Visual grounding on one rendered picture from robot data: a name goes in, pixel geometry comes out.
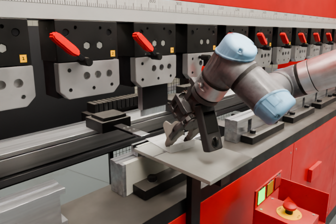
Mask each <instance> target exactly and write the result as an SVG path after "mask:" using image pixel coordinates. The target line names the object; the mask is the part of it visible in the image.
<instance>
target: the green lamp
mask: <svg viewBox="0 0 336 224"><path fill-rule="evenodd" d="M265 189H266V187H264V188H263V189H262V190H261V191H259V192H258V205H259V204H260V203H261V202H262V201H263V200H264V199H265Z"/></svg>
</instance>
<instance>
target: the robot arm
mask: <svg viewBox="0 0 336 224"><path fill-rule="evenodd" d="M257 52H258V50H257V47H256V46H255V45H254V43H253V42H252V41H251V40H250V39H249V38H248V37H246V36H244V35H242V34H239V33H229V34H227V35H226V36H225V37H224V38H223V40H222V41H221V42H220V44H219V45H218V46H217V47H216V48H215V50H214V53H213V54H212V56H211V57H210V59H209V60H208V62H207V64H206V65H205V67H204V68H203V70H202V72H201V73H200V75H199V76H198V77H191V78H190V79H189V83H190V84H191V85H190V87H189V89H188V90H182V91H184V92H182V91H181V92H180V93H177V94H175V96H174V98H173V99H172V101H171V103H170V104H169V106H168V107H169V109H170V111H171V113H172V115H173V117H174V118H175V119H178V121H174V122H173V123H172V124H171V123H169V122H168V121H165V122H164V123H163V128H164V132H165V135H166V141H165V146H166V147H170V146H171V145H173V144H174V143H175V142H176V141H177V139H178V138H179V137H181V136H182V135H183V134H184V133H185V132H184V130H186V131H187V130H188V133H187V136H186V137H185V138H184V140H183V141H184V142H186V141H190V140H192V139H193V138H194V137H195V136H196V135H197V134H198V133H199V134H200V138H201V143H202V148H203V151H204V152H205V153H210V152H213V151H216V150H219V149H222V148H223V144H222V139H221V134H220V130H219V125H218V120H217V115H216V111H215V105H216V104H217V103H218V102H219V101H221V100H222V99H223V97H224V96H225V95H226V93H227V92H228V91H229V90H230V89H231V90H232V91H233V92H234V93H235V94H236V95H237V96H238V97H239V98H240V99H241V100H242V101H243V102H244V103H245V104H246V105H247V106H248V107H249V108H250V109H251V110H252V111H253V113H254V114H255V115H256V116H257V117H259V118H260V119H261V120H263V121H264V122H265V123H266V124H267V125H273V124H274V123H276V122H277V121H278V120H279V119H280V118H281V117H283V116H284V115H285V114H286V113H287V112H288V111H289V110H290V109H291V108H292V107H293V106H294V105H295V104H296V100H295V98H299V97H302V96H305V95H309V94H312V93H315V92H319V91H323V90H326V89H330V88H333V87H336V49H335V50H332V51H329V52H326V53H324V54H321V55H318V56H315V57H312V58H310V59H307V60H304V61H301V62H299V63H296V64H293V65H290V66H287V67H285V68H280V69H277V70H275V71H273V72H270V73H267V72H266V71H265V70H264V69H263V68H262V67H260V66H259V65H258V63H256V62H255V61H254V59H255V57H256V55H257Z"/></svg>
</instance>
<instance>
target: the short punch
mask: <svg viewBox="0 0 336 224"><path fill-rule="evenodd" d="M137 90H138V109H139V110H140V117H143V116H147V115H151V114H154V113H158V112H162V111H165V110H166V105H167V104H168V83H164V84H158V85H152V86H146V87H137Z"/></svg>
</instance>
